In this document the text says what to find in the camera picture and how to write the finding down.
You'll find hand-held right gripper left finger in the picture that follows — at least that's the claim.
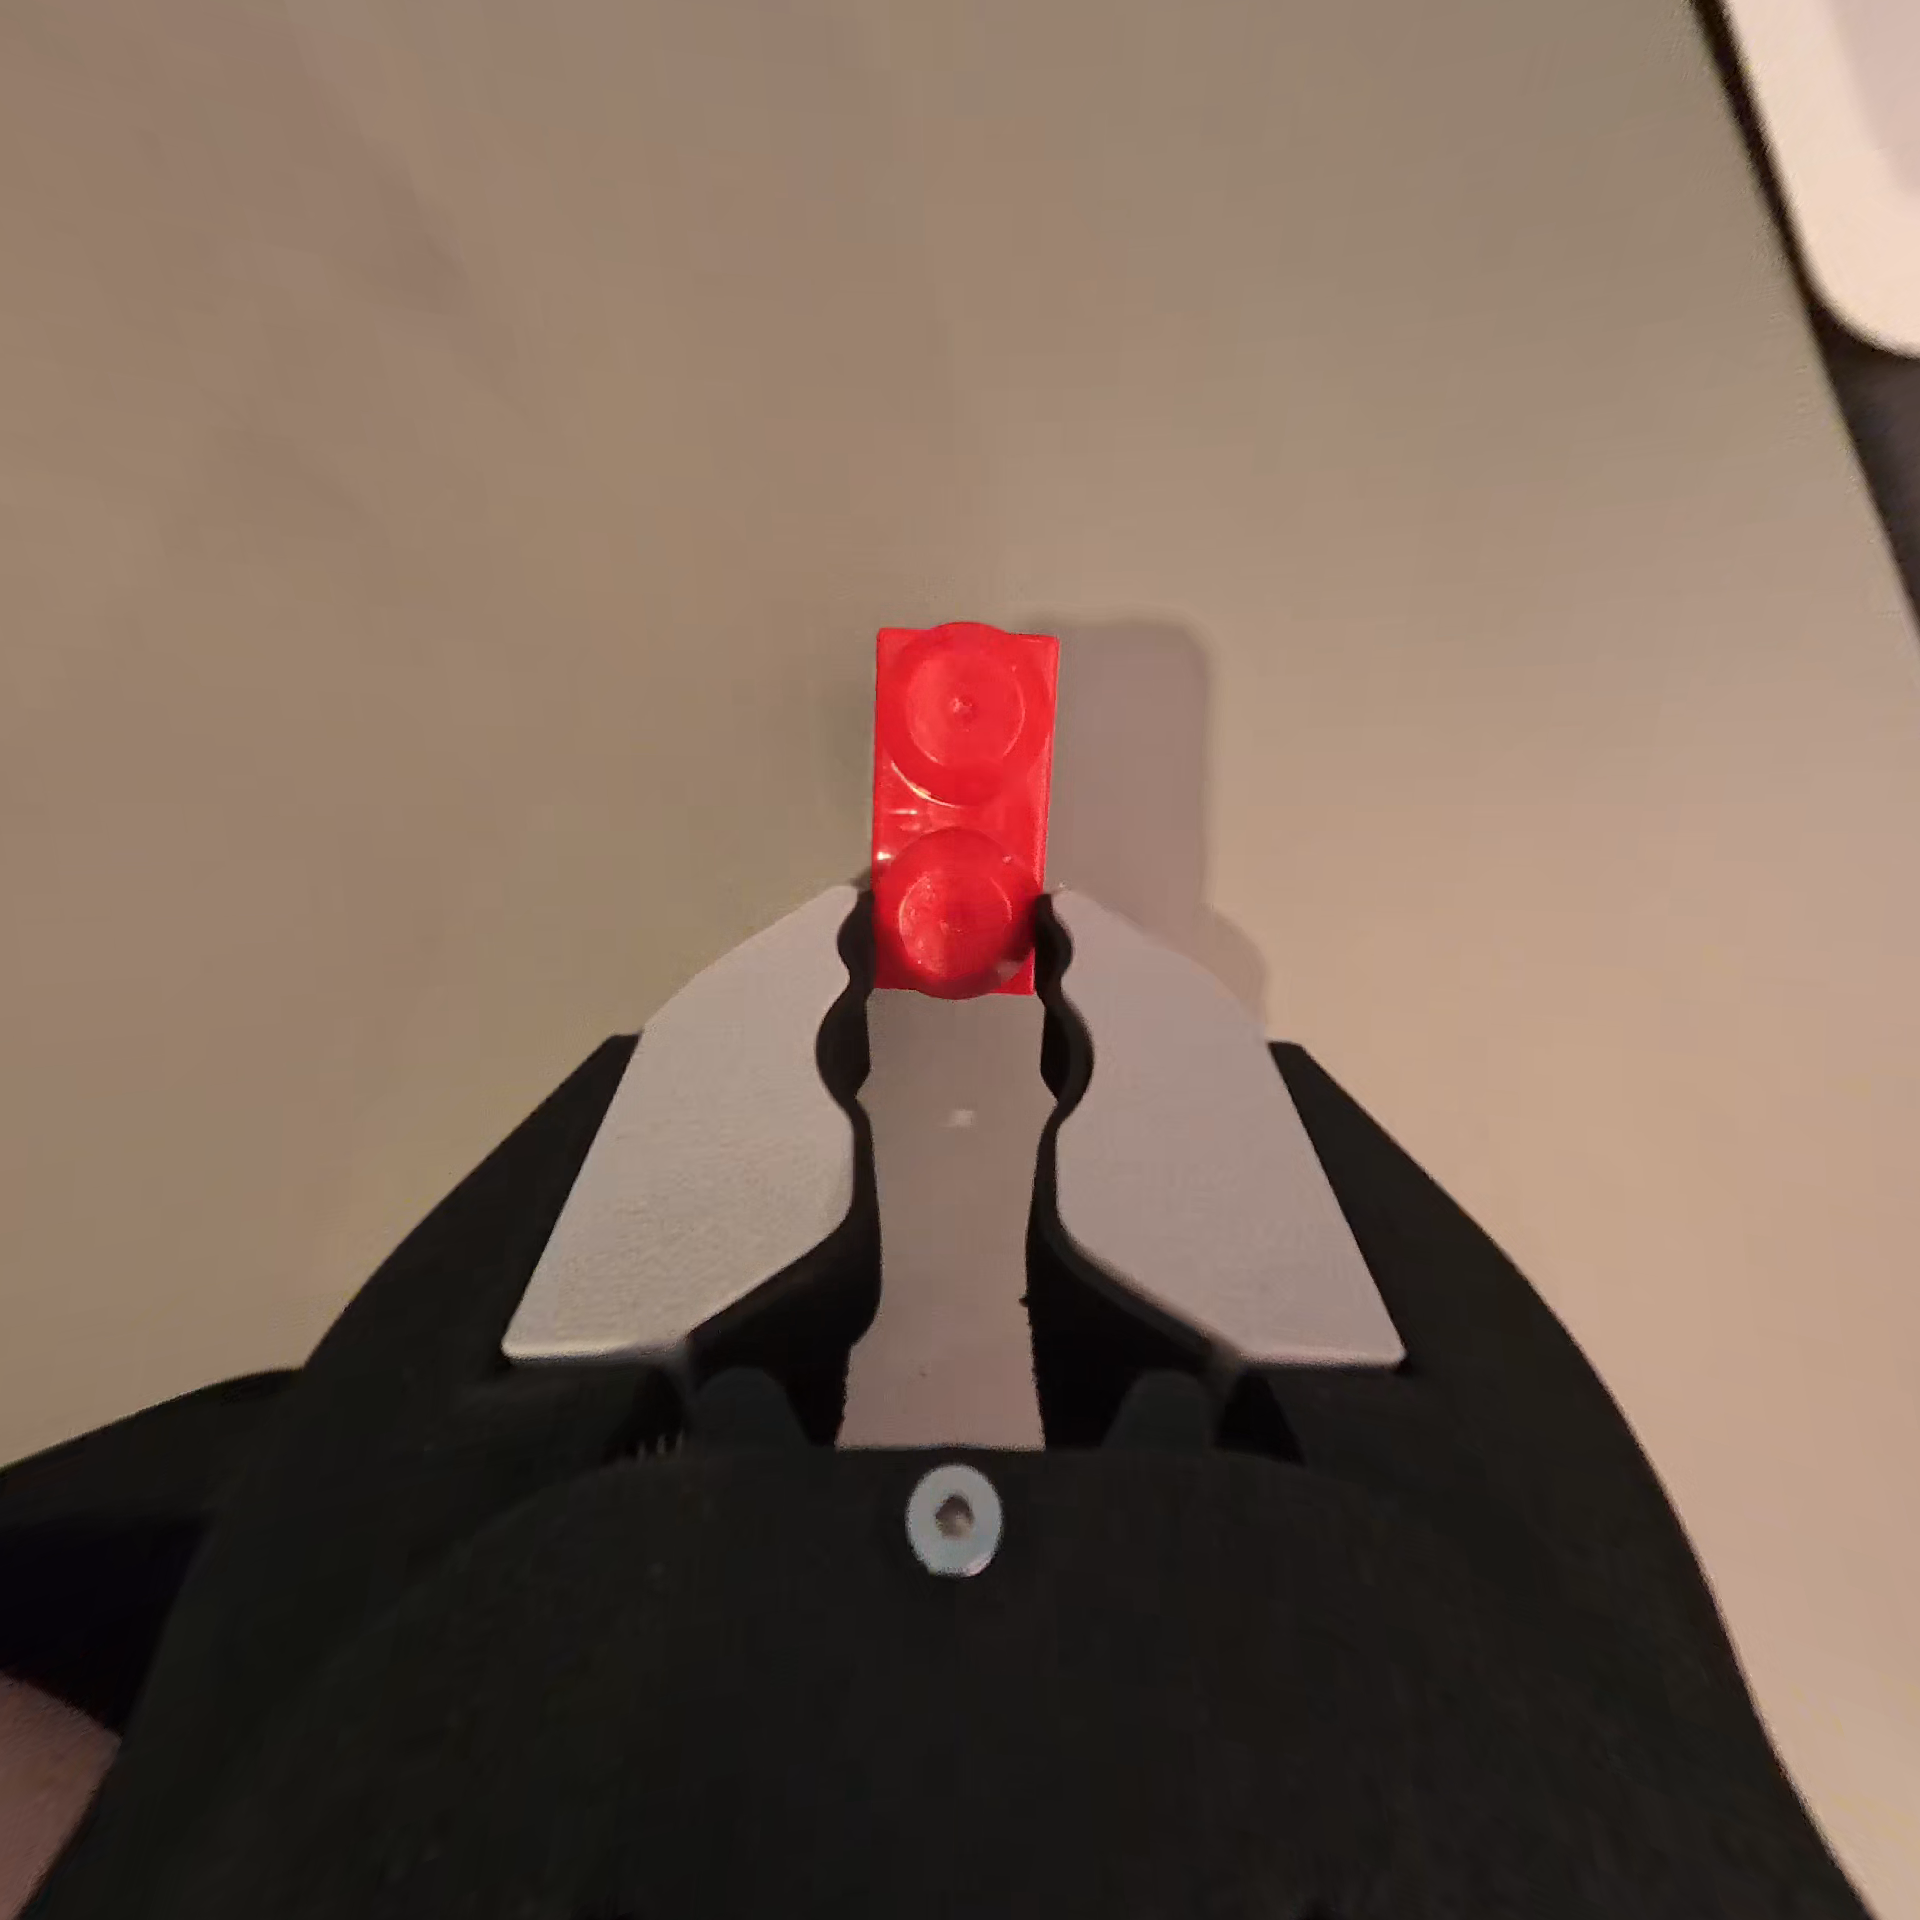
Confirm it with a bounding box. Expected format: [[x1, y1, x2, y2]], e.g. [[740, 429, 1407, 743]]
[[503, 883, 888, 1440]]

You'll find red two-stud block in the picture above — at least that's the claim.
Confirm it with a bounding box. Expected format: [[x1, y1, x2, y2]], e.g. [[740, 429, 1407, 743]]
[[873, 622, 1063, 999]]

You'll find grey desk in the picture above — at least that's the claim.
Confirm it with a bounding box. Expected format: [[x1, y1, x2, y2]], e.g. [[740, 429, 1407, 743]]
[[0, 0, 1920, 1920]]

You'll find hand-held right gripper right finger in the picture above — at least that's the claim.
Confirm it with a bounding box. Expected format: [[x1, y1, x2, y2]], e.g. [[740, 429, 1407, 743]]
[[1027, 886, 1411, 1423]]

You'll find white board stand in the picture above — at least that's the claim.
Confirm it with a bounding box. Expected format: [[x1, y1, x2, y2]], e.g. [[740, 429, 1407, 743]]
[[1716, 0, 1920, 357]]

